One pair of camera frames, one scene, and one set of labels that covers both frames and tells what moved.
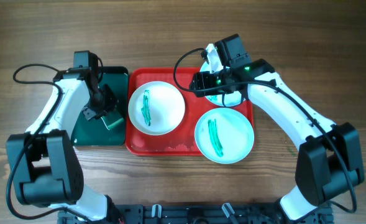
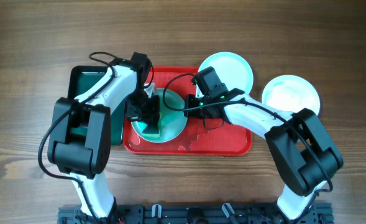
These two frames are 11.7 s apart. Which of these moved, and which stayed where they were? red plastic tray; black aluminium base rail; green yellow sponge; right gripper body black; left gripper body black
Moved: right gripper body black; left gripper body black; green yellow sponge
Stayed: black aluminium base rail; red plastic tray
